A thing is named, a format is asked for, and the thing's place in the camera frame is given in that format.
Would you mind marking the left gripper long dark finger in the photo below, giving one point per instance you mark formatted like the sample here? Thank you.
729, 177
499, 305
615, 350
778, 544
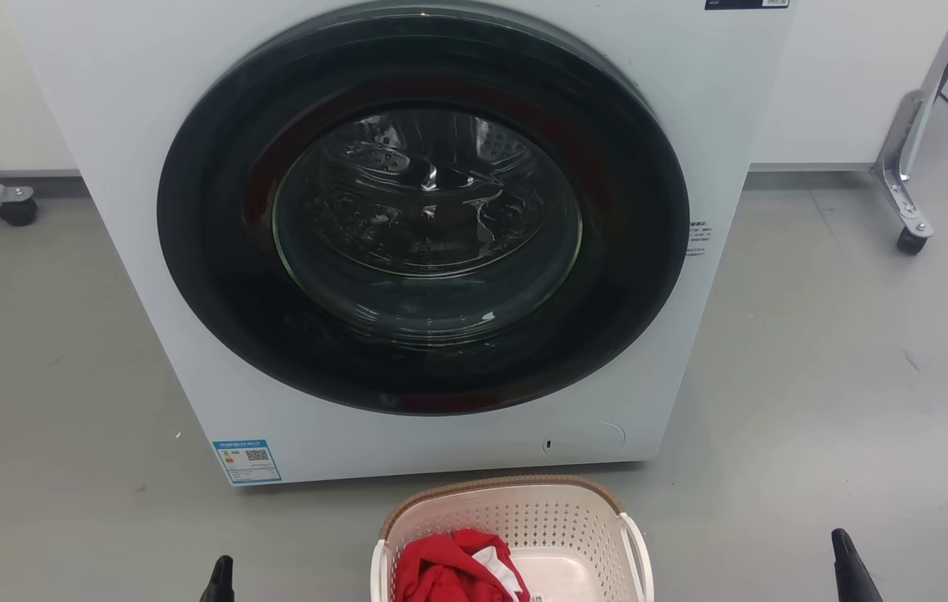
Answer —
221, 584

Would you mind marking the cream perforated laundry basket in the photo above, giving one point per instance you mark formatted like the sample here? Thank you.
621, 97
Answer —
549, 522

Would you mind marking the round black washer door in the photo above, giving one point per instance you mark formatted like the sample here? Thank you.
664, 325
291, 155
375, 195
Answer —
206, 251

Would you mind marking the black caster wheel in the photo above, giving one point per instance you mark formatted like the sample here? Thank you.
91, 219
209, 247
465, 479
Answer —
17, 212
912, 242

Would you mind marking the white garment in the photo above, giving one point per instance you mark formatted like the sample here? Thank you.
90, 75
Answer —
501, 575

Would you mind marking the silver angled stand leg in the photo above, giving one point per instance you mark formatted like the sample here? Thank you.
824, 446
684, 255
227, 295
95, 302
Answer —
913, 125

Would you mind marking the blue energy label sticker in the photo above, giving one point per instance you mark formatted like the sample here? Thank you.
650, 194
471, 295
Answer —
247, 461

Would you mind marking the white front-load washing machine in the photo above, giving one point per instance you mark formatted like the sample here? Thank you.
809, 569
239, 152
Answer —
106, 109

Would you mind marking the right gripper long dark finger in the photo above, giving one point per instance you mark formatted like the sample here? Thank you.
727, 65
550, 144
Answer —
852, 577

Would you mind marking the red garment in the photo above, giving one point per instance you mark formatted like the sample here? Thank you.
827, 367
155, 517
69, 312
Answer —
440, 577

